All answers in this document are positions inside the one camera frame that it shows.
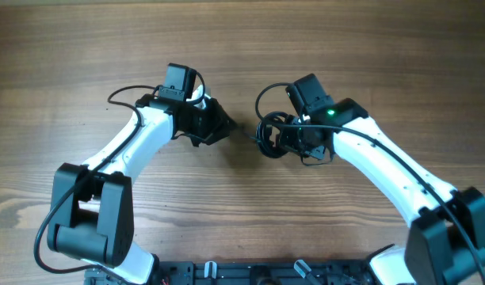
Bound black micro USB cable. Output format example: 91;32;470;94
236;126;267;146

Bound black USB cable blue plug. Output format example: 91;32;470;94
255;112;295;159

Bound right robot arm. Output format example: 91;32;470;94
285;74;485;284

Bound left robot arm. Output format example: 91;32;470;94
33;63;237;284

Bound left camera cable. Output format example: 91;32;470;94
32;85;164;275

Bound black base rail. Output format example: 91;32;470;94
83;259;386;285

